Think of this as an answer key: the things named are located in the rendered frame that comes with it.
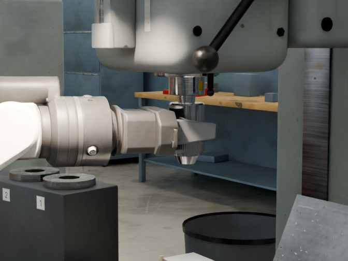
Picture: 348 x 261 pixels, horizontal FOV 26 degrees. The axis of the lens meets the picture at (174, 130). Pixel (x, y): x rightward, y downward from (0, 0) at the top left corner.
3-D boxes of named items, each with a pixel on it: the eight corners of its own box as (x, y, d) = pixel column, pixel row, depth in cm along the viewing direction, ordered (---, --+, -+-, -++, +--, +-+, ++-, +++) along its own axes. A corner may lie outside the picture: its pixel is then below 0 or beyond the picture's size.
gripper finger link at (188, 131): (213, 143, 98) (168, 144, 96) (214, 118, 98) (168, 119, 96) (218, 144, 96) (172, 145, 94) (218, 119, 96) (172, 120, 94)
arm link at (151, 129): (179, 98, 92) (82, 98, 88) (177, 176, 93) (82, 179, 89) (150, 91, 103) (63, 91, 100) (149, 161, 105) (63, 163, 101)
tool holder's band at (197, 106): (211, 110, 99) (211, 102, 99) (189, 112, 95) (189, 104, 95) (184, 107, 102) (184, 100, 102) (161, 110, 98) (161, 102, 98)
